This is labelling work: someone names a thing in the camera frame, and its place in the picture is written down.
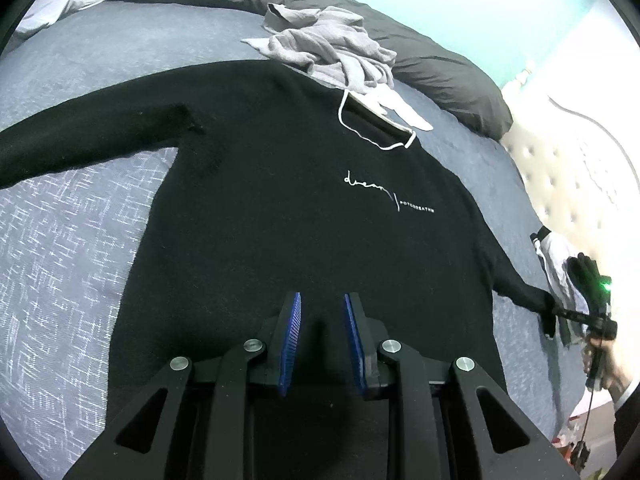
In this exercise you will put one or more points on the cream tufted headboard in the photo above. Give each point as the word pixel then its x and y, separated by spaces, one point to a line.
pixel 565 170

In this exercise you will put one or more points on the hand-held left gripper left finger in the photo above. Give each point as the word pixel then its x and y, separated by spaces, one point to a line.
pixel 290 340

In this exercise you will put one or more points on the blue bedspread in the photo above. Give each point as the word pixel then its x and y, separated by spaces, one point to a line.
pixel 65 270

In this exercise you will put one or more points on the black hoodie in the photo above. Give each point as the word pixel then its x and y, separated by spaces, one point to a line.
pixel 300 210

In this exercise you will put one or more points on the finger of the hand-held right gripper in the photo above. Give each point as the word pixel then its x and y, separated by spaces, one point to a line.
pixel 567 314

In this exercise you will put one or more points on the person's right forearm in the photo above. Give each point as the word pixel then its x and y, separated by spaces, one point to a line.
pixel 627 420

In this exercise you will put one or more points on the black fuzzy garment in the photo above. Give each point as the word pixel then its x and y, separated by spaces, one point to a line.
pixel 582 275

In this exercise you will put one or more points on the light grey sheet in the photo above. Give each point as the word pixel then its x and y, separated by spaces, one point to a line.
pixel 65 0

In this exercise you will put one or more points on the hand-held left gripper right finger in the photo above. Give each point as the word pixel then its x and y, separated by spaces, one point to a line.
pixel 356 345

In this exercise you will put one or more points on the folded grey white garment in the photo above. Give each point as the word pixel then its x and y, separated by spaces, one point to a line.
pixel 555 260

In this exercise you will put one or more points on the person's right hand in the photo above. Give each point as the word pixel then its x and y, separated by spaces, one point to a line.
pixel 615 367

